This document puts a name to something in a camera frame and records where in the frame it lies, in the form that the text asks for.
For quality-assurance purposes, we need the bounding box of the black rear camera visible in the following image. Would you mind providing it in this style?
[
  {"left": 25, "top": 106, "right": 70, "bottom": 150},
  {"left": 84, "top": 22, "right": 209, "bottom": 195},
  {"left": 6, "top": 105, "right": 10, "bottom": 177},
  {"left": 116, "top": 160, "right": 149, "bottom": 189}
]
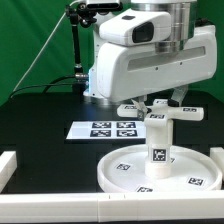
[{"left": 86, "top": 0, "right": 123, "bottom": 12}]

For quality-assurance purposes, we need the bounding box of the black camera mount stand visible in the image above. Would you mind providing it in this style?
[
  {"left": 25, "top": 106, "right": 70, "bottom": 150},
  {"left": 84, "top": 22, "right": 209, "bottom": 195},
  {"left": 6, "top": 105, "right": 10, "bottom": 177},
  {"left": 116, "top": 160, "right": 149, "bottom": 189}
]
[{"left": 65, "top": 3, "right": 96, "bottom": 91}]

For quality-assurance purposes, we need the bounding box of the white front barrier rail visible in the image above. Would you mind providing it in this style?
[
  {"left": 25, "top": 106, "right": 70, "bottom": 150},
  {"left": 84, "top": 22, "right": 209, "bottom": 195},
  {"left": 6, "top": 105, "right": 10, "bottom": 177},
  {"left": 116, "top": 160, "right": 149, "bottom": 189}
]
[{"left": 0, "top": 190, "right": 224, "bottom": 223}]

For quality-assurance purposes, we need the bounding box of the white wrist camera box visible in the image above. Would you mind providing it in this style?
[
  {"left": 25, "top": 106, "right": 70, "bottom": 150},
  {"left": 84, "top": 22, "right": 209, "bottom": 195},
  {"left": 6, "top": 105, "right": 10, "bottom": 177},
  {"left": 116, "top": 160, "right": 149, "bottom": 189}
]
[{"left": 99, "top": 9, "right": 171, "bottom": 46}]

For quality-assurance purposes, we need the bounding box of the white left barrier block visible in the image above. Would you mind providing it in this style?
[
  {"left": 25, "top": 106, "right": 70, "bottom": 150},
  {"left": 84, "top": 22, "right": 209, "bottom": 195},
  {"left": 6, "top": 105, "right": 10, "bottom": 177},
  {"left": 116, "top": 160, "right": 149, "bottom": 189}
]
[{"left": 0, "top": 151, "right": 17, "bottom": 193}]

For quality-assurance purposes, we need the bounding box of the white marker tag sheet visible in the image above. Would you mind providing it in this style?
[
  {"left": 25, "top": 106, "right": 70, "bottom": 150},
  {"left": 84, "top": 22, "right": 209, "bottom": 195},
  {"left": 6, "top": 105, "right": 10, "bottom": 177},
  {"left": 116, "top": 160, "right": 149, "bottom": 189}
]
[{"left": 66, "top": 121, "right": 146, "bottom": 140}]

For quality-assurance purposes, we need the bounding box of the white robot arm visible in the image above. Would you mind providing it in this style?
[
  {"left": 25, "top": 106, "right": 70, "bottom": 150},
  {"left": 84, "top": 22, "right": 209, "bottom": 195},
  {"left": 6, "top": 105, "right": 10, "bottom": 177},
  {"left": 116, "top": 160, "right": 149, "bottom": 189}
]
[{"left": 86, "top": 0, "right": 217, "bottom": 119}]

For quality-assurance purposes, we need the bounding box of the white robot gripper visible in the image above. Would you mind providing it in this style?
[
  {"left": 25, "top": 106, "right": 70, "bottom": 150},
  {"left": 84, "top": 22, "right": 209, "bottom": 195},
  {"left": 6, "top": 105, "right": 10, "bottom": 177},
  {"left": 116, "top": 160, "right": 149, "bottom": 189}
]
[{"left": 97, "top": 25, "right": 217, "bottom": 121}]

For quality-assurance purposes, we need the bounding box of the white cross-shaped table base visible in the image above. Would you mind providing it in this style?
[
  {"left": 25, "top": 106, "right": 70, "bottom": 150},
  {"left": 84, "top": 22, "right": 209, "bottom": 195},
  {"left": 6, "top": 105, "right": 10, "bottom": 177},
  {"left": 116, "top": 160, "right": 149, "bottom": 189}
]
[{"left": 117, "top": 99, "right": 204, "bottom": 127}]

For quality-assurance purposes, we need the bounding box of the black cable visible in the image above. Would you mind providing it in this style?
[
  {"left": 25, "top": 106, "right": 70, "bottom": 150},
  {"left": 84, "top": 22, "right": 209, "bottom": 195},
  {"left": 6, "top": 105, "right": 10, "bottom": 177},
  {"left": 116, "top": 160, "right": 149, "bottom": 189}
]
[{"left": 9, "top": 75, "right": 90, "bottom": 99}]

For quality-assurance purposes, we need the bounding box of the white round table top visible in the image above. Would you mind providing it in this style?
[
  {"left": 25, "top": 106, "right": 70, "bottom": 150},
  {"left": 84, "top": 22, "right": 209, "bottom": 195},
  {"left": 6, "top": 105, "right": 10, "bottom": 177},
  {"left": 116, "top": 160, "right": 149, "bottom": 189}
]
[{"left": 97, "top": 144, "right": 222, "bottom": 193}]

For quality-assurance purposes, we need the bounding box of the white cable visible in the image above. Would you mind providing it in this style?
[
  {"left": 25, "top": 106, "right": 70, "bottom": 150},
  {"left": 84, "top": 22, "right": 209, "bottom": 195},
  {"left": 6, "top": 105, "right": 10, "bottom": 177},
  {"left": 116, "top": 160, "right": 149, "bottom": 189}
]
[{"left": 11, "top": 0, "right": 86, "bottom": 94}]

